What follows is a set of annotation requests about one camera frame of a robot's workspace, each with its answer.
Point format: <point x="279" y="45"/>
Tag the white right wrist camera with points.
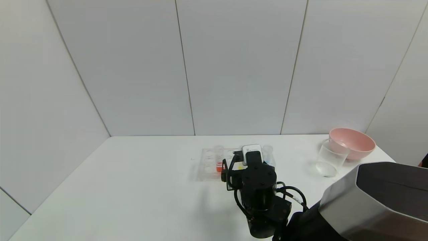
<point x="251" y="148"/>

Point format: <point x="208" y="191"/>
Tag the test tube with blue pigment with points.
<point x="267" y="152"/>

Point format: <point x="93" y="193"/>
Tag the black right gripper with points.
<point x="259" y="187"/>

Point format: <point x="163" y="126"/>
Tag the clear plastic test tube rack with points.
<point x="209" y="167"/>

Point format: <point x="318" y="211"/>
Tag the dark brown object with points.
<point x="424" y="162"/>

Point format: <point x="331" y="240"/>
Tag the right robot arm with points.
<point x="384" y="201"/>

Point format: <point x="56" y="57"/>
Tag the clear glass beaker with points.
<point x="329" y="164"/>

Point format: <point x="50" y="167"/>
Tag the test tube with red pigment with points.
<point x="218" y="166"/>

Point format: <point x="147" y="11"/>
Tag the pink bowl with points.
<point x="354" y="144"/>

